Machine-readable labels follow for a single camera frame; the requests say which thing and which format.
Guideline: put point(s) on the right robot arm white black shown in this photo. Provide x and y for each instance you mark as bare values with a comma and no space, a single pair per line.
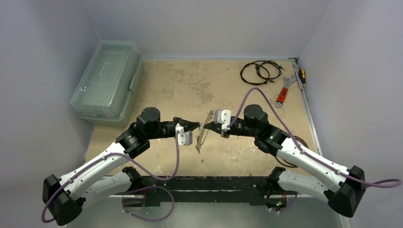
340,187

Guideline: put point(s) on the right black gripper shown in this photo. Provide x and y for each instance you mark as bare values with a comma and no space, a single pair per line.
221,126

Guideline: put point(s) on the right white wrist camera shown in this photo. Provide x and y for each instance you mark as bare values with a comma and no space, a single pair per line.
223,119

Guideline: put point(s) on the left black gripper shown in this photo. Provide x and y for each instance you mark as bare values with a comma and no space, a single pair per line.
187,124

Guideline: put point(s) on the clear plastic storage box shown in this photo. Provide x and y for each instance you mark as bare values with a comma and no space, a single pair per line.
109,86

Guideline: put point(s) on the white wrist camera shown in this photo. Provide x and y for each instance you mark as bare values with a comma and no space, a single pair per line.
186,140
223,119

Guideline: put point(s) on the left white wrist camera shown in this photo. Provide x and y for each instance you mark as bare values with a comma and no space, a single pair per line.
186,140

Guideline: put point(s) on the yellow black screwdriver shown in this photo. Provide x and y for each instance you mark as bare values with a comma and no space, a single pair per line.
302,76

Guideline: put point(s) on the red handled adjustable wrench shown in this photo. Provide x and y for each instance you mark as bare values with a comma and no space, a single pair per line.
283,94

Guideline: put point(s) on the aluminium frame rail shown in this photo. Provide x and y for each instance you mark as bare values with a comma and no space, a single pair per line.
190,88

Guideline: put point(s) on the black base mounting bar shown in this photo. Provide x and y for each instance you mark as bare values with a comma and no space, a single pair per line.
254,190

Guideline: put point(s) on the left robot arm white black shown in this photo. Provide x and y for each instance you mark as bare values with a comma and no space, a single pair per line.
66,196

